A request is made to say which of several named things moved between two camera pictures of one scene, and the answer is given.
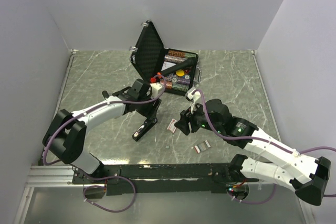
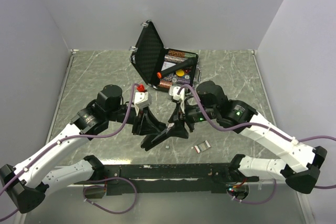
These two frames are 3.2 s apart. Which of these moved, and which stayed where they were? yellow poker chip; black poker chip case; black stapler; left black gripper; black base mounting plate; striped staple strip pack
Moved: black stapler; left black gripper
Stayed: black poker chip case; striped staple strip pack; yellow poker chip; black base mounting plate
